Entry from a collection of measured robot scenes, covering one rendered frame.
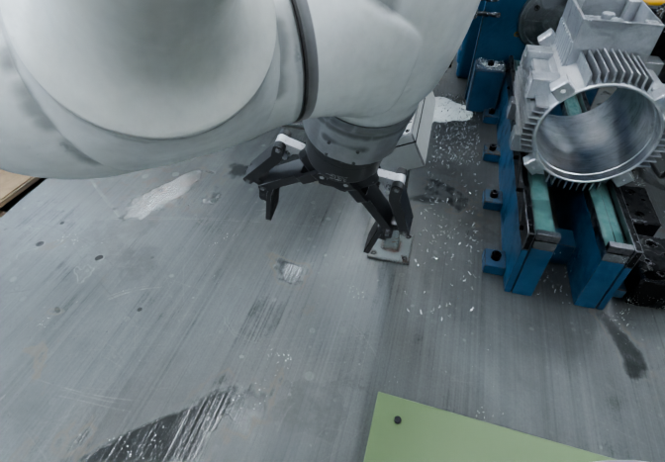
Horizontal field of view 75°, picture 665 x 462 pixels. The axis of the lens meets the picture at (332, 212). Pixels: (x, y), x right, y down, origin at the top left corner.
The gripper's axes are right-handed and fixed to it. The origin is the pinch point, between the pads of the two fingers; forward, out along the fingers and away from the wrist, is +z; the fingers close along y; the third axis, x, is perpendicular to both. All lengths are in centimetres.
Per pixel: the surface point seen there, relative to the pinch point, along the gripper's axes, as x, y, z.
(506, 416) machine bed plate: -15.1, 29.2, 4.0
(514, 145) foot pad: 23.6, 24.6, 0.0
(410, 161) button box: 7.0, 7.8, -9.3
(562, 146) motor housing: 28.5, 33.6, 1.8
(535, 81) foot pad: 26.9, 22.1, -9.9
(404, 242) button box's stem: 9.0, 14.3, 15.1
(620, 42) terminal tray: 33.0, 30.7, -15.3
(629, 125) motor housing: 30, 40, -5
